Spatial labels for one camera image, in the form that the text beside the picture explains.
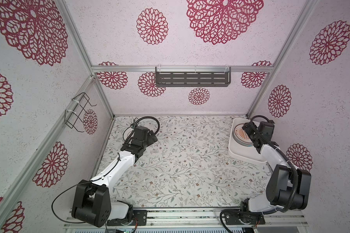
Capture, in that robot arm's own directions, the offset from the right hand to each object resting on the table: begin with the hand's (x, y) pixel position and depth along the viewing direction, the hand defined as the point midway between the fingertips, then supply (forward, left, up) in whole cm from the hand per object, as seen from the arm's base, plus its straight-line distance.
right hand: (248, 124), depth 88 cm
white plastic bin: (-8, +1, -18) cm, 20 cm away
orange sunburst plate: (+2, -2, -16) cm, 16 cm away
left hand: (-9, +60, -2) cm, 61 cm away
